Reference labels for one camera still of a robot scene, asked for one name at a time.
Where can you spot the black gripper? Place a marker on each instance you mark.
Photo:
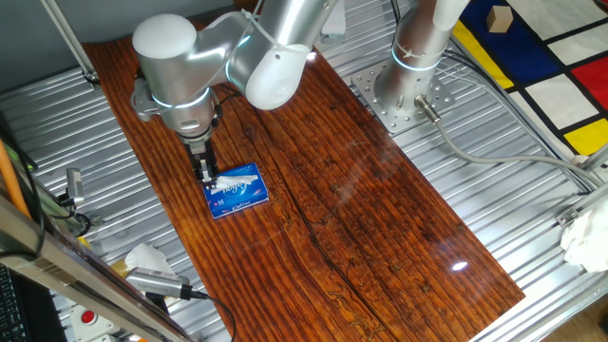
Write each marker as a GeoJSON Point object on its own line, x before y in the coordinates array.
{"type": "Point", "coordinates": [200, 146]}

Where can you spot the white paper napkin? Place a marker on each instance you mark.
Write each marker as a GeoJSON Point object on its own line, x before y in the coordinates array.
{"type": "Point", "coordinates": [233, 181]}

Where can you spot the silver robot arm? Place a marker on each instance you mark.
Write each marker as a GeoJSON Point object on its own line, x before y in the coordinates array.
{"type": "Point", "coordinates": [176, 71]}

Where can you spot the blue tissue pack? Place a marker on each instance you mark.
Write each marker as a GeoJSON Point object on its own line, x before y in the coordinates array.
{"type": "Point", "coordinates": [237, 204]}

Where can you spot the large creased white tissue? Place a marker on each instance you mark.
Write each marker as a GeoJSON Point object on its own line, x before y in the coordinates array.
{"type": "Point", "coordinates": [147, 259]}

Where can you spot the brown wooden board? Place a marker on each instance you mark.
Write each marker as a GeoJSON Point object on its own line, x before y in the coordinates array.
{"type": "Point", "coordinates": [380, 214]}

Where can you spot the grey metal pole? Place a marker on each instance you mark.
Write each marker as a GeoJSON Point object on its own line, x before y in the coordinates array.
{"type": "Point", "coordinates": [66, 35]}

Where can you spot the orange rod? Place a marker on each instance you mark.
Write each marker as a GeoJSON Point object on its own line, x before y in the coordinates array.
{"type": "Point", "coordinates": [12, 180]}

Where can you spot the white power strip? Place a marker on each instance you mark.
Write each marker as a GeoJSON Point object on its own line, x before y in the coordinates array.
{"type": "Point", "coordinates": [332, 26]}

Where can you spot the black keyboard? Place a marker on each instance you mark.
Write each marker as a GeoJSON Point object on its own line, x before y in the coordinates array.
{"type": "Point", "coordinates": [7, 309]}

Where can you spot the small wooden cube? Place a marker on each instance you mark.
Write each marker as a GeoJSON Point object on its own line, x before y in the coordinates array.
{"type": "Point", "coordinates": [499, 19]}

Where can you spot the colourful block pattern mat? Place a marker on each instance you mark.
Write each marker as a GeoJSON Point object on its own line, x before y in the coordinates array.
{"type": "Point", "coordinates": [560, 100]}

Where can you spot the crumpled white cloth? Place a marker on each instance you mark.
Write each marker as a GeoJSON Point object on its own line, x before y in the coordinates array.
{"type": "Point", "coordinates": [586, 242]}

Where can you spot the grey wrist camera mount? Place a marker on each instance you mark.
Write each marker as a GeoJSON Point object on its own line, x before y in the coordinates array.
{"type": "Point", "coordinates": [142, 102]}

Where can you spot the aluminium camera bracket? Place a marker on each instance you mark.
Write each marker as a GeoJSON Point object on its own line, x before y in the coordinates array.
{"type": "Point", "coordinates": [92, 221]}

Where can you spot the large silver camera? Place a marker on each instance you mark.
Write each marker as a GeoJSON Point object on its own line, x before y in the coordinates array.
{"type": "Point", "coordinates": [152, 281]}

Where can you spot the small silver camera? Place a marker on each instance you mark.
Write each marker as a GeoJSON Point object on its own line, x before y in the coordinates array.
{"type": "Point", "coordinates": [74, 185]}

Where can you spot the shiny metal frame bar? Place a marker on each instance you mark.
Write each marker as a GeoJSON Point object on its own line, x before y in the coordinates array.
{"type": "Point", "coordinates": [47, 256]}

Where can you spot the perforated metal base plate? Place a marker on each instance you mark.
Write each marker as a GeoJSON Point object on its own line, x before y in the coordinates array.
{"type": "Point", "coordinates": [380, 109]}

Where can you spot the small metal corner bracket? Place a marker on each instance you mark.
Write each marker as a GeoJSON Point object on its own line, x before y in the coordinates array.
{"type": "Point", "coordinates": [566, 217]}

